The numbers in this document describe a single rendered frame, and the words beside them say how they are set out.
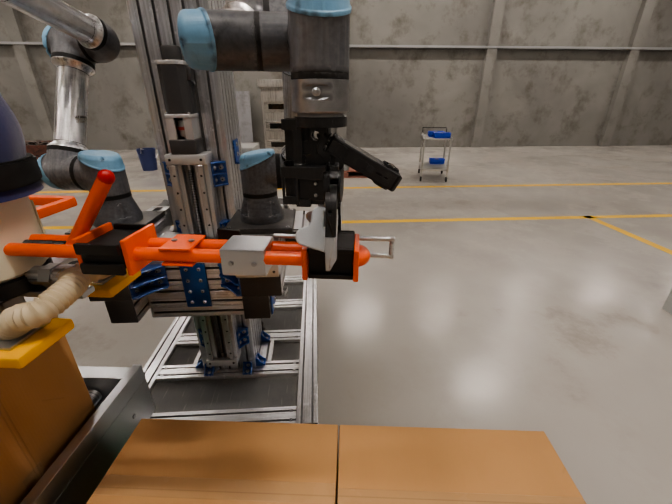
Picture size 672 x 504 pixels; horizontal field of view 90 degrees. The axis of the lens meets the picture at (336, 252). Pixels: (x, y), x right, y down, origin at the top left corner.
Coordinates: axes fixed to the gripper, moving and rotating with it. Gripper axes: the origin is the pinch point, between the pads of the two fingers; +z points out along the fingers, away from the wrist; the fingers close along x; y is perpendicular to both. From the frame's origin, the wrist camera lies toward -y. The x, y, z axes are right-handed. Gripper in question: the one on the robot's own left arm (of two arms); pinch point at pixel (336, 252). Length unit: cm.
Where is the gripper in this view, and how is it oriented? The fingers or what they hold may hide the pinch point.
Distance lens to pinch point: 53.4
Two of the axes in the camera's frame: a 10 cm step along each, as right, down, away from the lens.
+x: -0.9, 4.1, -9.1
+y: -10.0, -0.4, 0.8
